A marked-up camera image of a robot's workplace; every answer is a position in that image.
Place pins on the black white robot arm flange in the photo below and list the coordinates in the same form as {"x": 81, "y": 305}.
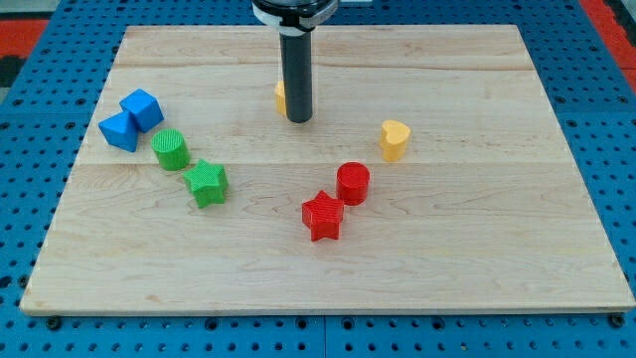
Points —
{"x": 294, "y": 18}

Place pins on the yellow heart block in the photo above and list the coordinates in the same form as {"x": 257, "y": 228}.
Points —
{"x": 394, "y": 138}

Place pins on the red cylinder block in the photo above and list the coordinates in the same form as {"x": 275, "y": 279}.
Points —
{"x": 352, "y": 183}

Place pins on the red star block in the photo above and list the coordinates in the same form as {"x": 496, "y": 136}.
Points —
{"x": 323, "y": 216}

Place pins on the yellow block behind rod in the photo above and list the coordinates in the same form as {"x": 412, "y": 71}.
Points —
{"x": 280, "y": 100}

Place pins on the green star block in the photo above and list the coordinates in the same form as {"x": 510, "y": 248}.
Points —
{"x": 207, "y": 182}

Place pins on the light wooden board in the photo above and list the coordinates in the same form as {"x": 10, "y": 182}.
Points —
{"x": 433, "y": 178}

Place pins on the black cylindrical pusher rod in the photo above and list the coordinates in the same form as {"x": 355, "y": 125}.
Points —
{"x": 297, "y": 76}

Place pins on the green cylinder block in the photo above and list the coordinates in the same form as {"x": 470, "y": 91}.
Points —
{"x": 170, "y": 148}

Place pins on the blue cube block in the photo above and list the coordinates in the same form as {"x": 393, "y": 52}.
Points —
{"x": 144, "y": 109}

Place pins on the blue triangular block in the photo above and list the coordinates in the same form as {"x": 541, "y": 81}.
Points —
{"x": 120, "y": 131}

